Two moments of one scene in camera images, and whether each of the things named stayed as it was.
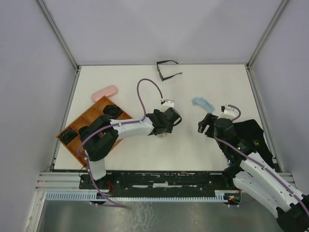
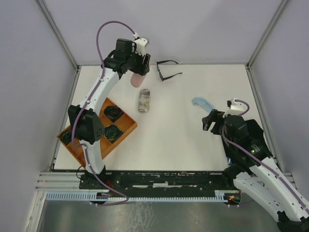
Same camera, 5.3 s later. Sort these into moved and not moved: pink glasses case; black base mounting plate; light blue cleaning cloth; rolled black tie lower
Moved: pink glasses case
Not moved: rolled black tie lower; light blue cleaning cloth; black base mounting plate
